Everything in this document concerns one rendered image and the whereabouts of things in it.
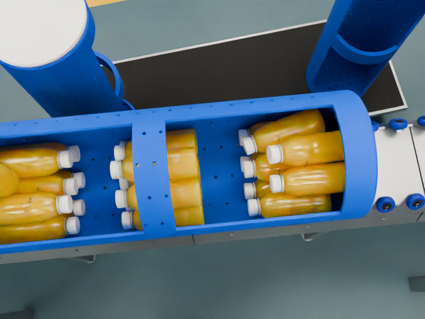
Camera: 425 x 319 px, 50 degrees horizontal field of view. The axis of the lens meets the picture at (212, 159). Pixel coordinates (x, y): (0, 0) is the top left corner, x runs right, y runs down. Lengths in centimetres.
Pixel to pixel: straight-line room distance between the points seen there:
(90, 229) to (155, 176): 30
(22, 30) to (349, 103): 83
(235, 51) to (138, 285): 116
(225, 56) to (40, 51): 112
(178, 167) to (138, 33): 158
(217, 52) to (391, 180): 120
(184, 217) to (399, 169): 58
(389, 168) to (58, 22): 94
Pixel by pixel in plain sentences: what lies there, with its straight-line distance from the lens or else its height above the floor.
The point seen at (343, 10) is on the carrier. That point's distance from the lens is 164.
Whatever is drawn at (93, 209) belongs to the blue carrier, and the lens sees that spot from 115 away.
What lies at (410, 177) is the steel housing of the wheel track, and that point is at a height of 93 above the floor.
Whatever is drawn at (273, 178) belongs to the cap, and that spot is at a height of 112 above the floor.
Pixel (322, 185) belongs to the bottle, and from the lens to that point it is 98.
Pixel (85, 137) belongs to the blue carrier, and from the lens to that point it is 113.
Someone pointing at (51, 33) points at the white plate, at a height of 104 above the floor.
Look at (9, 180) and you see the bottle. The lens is 100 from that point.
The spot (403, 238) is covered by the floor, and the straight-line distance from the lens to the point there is 224.
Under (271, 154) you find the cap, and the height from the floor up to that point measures 115.
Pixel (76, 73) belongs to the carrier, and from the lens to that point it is 132.
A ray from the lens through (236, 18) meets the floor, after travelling 246.
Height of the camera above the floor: 206
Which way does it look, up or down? 74 degrees down
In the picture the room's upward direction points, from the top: 1 degrees counter-clockwise
